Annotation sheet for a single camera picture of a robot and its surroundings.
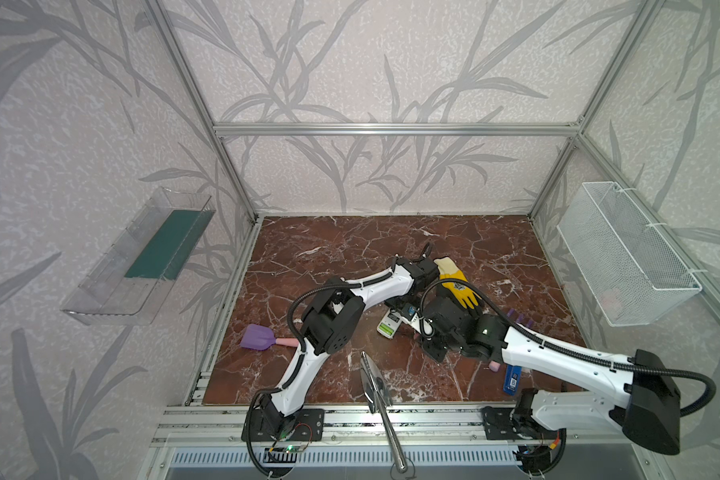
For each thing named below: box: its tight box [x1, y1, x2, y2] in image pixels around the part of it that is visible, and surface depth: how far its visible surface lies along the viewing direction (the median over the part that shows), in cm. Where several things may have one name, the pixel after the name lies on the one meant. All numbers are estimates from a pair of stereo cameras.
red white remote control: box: [376, 308, 403, 339], surface depth 91 cm
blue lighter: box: [503, 364, 523, 396], surface depth 79 cm
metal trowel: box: [360, 351, 408, 473], surface depth 79 cm
